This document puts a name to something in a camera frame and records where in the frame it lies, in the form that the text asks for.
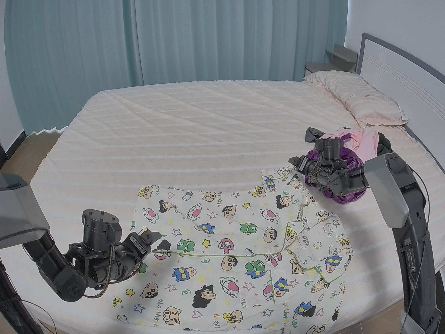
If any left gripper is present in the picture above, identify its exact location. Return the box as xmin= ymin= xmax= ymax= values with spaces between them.
xmin=126 ymin=232 xmax=162 ymax=261

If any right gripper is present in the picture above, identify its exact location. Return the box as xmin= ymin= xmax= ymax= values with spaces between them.
xmin=289 ymin=155 xmax=322 ymax=183

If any white printed pyjama top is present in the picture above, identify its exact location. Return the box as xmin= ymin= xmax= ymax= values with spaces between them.
xmin=111 ymin=166 xmax=352 ymax=334

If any bed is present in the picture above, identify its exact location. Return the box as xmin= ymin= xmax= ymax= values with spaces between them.
xmin=0 ymin=32 xmax=445 ymax=334

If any dark grey garment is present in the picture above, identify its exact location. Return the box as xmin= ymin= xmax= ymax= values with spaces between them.
xmin=304 ymin=127 xmax=329 ymax=144

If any purple satin garment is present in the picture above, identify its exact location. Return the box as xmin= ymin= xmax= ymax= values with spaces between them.
xmin=301 ymin=146 xmax=367 ymax=205

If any pink garment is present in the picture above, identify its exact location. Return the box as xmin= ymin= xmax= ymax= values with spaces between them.
xmin=335 ymin=125 xmax=379 ymax=165

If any black garment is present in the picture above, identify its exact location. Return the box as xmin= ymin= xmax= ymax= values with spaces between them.
xmin=375 ymin=132 xmax=396 ymax=160

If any cream pillow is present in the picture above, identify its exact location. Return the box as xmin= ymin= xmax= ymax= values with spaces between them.
xmin=303 ymin=70 xmax=409 ymax=128

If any grey bedside table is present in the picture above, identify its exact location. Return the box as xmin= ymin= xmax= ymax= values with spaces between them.
xmin=305 ymin=44 xmax=359 ymax=81

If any blue-green curtain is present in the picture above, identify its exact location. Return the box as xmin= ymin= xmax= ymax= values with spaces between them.
xmin=134 ymin=0 xmax=350 ymax=85
xmin=3 ymin=0 xmax=145 ymax=134

